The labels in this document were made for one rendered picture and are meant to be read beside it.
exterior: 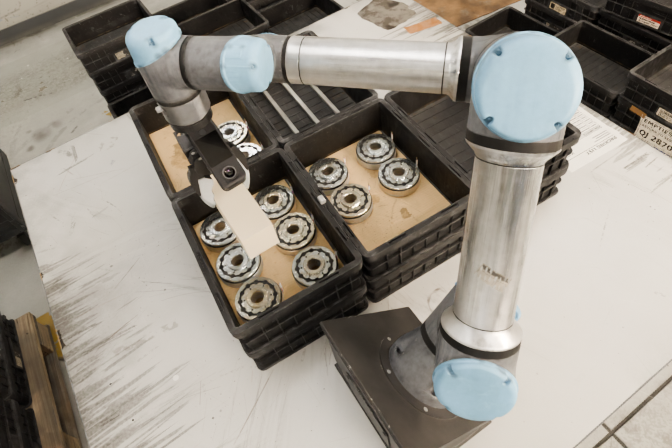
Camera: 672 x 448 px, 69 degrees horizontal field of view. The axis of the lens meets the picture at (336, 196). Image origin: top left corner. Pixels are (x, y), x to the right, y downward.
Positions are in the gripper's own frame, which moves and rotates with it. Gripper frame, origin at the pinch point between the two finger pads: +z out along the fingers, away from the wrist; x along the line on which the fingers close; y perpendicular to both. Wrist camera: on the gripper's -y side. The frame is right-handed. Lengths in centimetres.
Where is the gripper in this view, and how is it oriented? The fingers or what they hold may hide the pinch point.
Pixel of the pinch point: (230, 196)
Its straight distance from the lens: 94.4
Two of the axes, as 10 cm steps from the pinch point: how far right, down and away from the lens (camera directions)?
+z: 1.2, 6.1, 7.8
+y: -5.5, -6.2, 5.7
